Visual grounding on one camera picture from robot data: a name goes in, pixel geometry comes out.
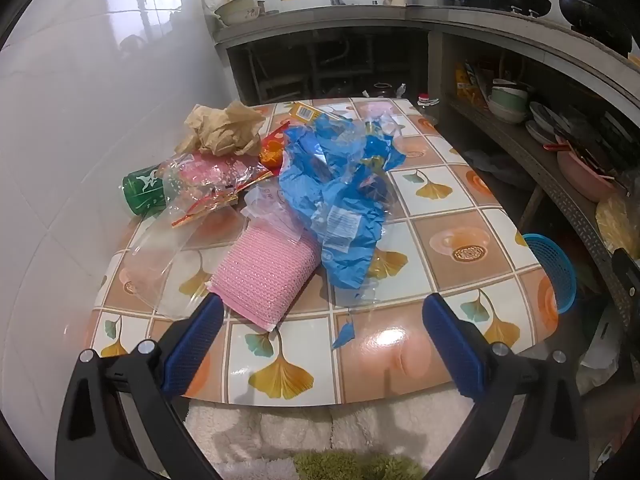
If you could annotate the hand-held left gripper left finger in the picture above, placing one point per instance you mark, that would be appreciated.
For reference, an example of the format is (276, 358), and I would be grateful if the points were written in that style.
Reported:
(192, 345)

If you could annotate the white fluffy rug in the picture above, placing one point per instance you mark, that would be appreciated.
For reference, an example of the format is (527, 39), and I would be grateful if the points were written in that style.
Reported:
(260, 435)

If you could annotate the dark ceramic jar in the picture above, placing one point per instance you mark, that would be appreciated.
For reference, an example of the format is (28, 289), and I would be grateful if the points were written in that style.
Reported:
(382, 91)

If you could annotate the grey concrete kitchen counter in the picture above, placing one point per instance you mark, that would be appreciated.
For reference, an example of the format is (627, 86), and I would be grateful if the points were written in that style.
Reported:
(350, 17)

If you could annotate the green fluffy rug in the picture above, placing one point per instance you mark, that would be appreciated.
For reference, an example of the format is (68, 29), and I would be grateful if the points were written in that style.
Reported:
(350, 465)

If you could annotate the clear plastic food container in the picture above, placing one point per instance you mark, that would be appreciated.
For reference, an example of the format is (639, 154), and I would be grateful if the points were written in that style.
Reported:
(160, 270)

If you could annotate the yellow cardboard box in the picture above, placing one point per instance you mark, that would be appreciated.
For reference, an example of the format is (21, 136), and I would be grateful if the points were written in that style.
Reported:
(304, 111)

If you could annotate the yellow packet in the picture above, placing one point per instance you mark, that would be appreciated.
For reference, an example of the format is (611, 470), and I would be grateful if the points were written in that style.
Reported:
(465, 85)

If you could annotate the red capped bottle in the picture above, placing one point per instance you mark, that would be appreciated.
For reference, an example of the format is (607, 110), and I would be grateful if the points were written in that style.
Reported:
(427, 110)

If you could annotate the red snack packet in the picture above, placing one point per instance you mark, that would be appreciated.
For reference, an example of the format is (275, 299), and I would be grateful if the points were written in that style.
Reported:
(272, 152)

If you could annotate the black cooking pot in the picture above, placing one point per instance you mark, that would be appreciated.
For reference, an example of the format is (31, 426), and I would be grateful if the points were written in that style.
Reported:
(590, 15)

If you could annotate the green plastic bottle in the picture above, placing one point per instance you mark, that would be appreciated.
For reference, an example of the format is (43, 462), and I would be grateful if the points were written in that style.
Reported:
(142, 190)

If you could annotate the pink plastic basin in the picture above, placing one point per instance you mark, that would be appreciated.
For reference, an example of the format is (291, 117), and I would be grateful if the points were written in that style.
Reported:
(582, 175)

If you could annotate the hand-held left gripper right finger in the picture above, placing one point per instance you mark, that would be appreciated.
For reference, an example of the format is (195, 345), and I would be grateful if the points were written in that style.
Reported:
(455, 345)

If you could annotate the clear plastic wrapper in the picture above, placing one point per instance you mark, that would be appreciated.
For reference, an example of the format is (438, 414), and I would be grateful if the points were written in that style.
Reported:
(265, 205)

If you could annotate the blue plastic basket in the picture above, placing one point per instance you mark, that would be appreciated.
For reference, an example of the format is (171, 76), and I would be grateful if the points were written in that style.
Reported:
(555, 270)

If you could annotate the stack of green bowls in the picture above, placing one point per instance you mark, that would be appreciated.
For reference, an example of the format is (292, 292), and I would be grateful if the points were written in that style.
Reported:
(507, 105)

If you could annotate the pink scrubbing cloth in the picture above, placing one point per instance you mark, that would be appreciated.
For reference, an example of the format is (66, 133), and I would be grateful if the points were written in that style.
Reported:
(265, 275)

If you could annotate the pink printed clear bag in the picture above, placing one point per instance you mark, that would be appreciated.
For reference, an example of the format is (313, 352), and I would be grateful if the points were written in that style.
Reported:
(210, 175)

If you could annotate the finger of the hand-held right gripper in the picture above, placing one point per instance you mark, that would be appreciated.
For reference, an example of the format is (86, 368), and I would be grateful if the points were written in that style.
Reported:
(629, 272)

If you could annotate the stacked pale basins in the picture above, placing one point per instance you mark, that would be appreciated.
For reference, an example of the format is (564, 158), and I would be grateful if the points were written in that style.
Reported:
(237, 10)

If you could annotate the small blue plastic scrap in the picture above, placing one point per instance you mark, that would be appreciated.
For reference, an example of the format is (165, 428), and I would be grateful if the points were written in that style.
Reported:
(346, 332)

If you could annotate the stack of plates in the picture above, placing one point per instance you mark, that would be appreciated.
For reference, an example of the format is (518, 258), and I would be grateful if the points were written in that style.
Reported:
(542, 125)

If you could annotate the crumpled brown paper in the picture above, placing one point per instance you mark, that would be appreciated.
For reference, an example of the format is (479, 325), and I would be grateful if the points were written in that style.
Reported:
(220, 127)

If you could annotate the blue plastic bag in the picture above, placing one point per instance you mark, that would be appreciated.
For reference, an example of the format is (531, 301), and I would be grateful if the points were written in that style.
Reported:
(330, 195)

